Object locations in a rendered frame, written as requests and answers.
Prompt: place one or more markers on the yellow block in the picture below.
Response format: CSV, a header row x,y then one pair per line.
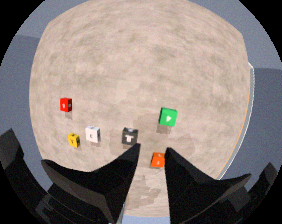
x,y
74,140

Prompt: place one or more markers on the green block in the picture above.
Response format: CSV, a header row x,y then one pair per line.
x,y
168,116

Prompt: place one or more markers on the red block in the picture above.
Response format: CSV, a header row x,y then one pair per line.
x,y
66,105

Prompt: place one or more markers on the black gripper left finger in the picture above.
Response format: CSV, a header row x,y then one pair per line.
x,y
106,187

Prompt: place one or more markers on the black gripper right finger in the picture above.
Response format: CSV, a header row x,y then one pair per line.
x,y
190,190

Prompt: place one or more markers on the orange block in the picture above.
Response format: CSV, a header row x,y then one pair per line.
x,y
158,159

